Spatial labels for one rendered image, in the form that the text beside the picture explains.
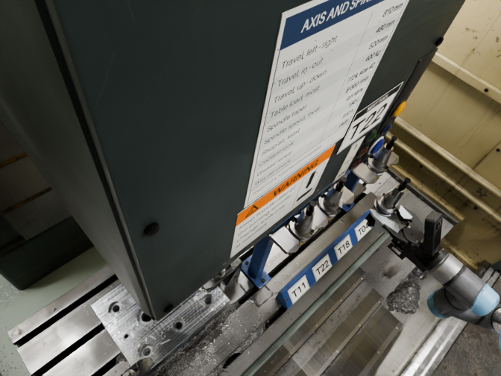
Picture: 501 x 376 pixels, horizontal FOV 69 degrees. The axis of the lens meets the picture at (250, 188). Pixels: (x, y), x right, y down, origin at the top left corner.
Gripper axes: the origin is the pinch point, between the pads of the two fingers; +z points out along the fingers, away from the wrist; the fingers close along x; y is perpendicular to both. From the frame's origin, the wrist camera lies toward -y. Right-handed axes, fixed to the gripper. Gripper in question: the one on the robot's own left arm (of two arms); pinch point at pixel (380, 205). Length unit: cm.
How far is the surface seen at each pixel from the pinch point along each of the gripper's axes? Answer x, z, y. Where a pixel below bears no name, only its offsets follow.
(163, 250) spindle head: -64, 5, -51
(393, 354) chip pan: -2, -36, 52
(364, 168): 4.7, 10.3, -1.7
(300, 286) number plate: -22.2, 0.5, 26.0
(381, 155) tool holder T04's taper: 7.7, 9.1, -6.8
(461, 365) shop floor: 56, -80, 117
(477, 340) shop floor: 75, -80, 116
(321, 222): -18.5, 6.6, -1.5
